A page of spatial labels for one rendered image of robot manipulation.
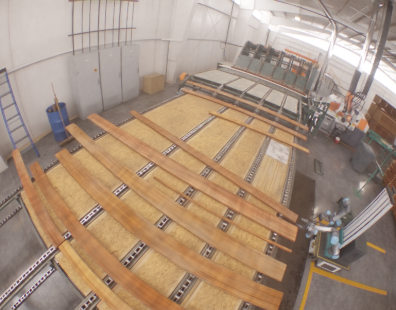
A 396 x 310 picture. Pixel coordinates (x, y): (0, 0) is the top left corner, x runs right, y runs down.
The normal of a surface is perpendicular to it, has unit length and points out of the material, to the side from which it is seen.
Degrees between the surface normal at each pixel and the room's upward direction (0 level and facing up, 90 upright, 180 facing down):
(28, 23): 90
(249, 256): 0
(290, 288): 0
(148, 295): 0
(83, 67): 90
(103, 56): 90
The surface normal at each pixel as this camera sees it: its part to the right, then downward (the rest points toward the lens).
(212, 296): 0.14, -0.76
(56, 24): 0.86, 0.40
